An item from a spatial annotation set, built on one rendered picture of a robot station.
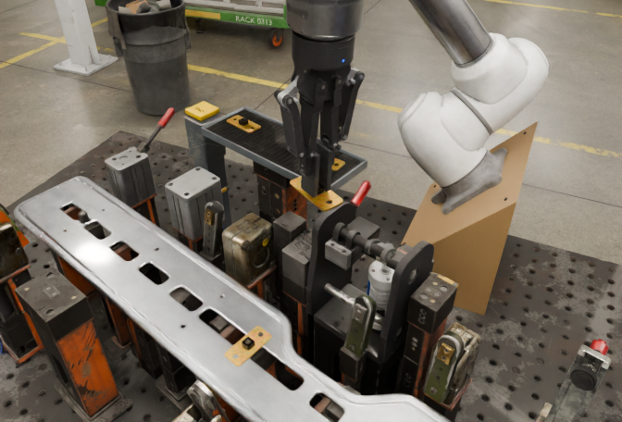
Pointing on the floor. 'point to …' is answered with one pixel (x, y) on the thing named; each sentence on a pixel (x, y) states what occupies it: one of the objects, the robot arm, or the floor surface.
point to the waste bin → (152, 47)
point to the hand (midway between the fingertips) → (317, 169)
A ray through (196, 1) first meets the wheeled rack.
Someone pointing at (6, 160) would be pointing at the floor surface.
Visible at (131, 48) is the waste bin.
